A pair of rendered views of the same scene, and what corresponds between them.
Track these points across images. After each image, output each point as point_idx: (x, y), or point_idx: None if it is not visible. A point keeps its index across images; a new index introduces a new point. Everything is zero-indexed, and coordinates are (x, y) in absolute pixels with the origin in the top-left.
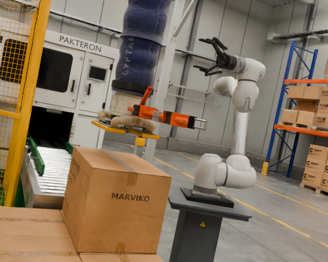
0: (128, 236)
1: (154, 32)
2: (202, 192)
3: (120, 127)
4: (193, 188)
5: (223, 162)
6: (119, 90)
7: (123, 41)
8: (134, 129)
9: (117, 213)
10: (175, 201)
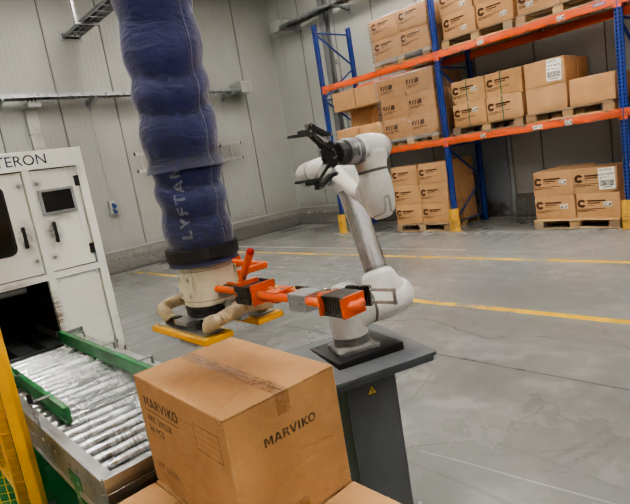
0: (308, 483)
1: (208, 149)
2: (353, 346)
3: None
4: (336, 345)
5: None
6: (190, 267)
7: (159, 181)
8: None
9: (282, 463)
10: None
